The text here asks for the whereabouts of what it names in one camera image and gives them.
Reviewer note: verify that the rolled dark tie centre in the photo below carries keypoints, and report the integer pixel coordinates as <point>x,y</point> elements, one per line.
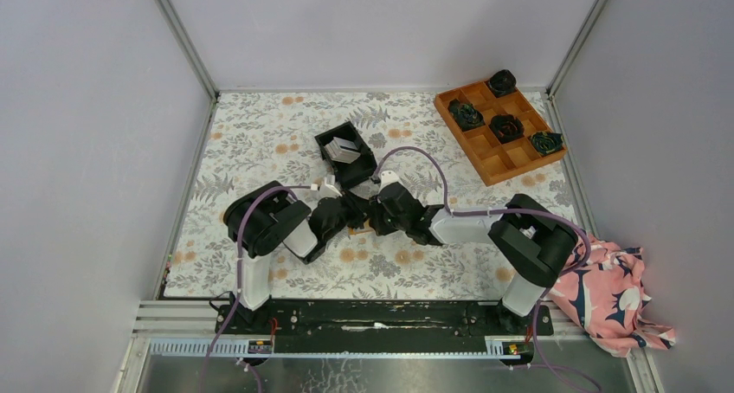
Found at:
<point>506,128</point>

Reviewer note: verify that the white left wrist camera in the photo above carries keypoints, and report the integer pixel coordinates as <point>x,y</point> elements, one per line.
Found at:
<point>326,187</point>

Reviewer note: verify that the rolled green tie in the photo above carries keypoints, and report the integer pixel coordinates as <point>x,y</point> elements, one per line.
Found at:
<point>465,115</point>
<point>547,143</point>

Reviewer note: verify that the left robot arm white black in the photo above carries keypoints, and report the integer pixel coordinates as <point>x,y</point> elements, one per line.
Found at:
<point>301,218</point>

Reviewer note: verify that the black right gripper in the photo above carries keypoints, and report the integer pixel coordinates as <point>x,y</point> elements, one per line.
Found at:
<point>376,222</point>

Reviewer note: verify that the orange wooden compartment tray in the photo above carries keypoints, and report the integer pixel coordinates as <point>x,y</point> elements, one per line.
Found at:
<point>493,161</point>

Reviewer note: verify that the black plastic card box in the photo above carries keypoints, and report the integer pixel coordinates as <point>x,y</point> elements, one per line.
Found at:
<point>356,173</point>

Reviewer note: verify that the yellow leather card holder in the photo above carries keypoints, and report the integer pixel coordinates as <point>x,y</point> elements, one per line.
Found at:
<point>361,229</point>

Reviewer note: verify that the rolled green tie left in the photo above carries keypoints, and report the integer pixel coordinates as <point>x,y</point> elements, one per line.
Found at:
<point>465,115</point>

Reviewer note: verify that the pink patterned cloth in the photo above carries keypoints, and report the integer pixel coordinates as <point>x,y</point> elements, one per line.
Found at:
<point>606,298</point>

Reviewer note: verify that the rolled dark tie top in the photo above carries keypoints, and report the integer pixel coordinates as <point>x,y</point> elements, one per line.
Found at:
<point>502,83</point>

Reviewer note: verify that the floral patterned table mat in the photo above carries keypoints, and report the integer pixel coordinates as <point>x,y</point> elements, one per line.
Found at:
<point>260,137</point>

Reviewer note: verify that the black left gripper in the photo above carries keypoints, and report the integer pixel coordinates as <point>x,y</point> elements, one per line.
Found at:
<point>358,208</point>

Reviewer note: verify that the rolled green tie right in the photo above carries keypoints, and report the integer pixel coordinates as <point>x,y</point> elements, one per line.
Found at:
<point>547,143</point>

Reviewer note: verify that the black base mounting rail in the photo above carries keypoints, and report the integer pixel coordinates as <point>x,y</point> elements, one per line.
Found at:
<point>378,326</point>

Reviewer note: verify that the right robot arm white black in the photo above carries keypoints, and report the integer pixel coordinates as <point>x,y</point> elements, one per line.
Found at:
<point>536,242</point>

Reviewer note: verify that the rolled dark tie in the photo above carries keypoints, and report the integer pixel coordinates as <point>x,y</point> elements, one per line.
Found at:
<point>506,128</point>
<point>502,83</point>

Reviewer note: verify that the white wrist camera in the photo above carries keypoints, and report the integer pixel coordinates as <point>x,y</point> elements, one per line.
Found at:
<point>385,178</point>
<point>326,187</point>

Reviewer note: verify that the stack of credit cards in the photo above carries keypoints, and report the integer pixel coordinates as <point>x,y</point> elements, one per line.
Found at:
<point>342,151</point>

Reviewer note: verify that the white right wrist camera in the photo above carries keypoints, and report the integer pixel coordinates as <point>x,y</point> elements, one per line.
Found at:
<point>385,178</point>

